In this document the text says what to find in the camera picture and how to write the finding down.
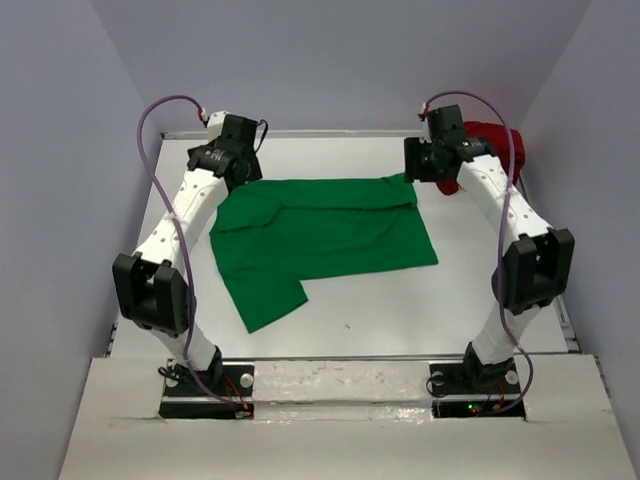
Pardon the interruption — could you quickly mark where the green t shirt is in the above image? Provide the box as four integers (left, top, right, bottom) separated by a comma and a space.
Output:
209, 174, 439, 333

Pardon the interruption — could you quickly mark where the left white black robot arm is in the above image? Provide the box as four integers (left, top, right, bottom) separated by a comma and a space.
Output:
112, 112, 269, 395

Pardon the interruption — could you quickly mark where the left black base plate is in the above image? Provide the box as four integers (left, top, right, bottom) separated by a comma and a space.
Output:
157, 362, 255, 420

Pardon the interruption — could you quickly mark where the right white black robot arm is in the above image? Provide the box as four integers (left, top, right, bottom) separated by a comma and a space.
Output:
404, 105, 575, 398

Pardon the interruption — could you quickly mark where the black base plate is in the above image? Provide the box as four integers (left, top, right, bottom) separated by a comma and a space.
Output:
157, 362, 255, 420
425, 360, 526, 420

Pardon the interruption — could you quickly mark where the red t shirt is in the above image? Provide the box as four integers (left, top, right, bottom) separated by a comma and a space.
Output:
436, 121, 526, 196

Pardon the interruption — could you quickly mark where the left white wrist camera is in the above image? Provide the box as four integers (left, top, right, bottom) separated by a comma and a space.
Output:
199, 109, 228, 141

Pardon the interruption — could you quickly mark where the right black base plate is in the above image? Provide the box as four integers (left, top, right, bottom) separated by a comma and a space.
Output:
425, 360, 526, 420

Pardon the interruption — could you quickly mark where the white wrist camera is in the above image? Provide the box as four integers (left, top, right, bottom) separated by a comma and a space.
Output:
418, 103, 431, 143
199, 109, 228, 141

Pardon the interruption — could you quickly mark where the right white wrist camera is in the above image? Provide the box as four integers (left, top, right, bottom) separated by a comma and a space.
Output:
418, 103, 431, 143

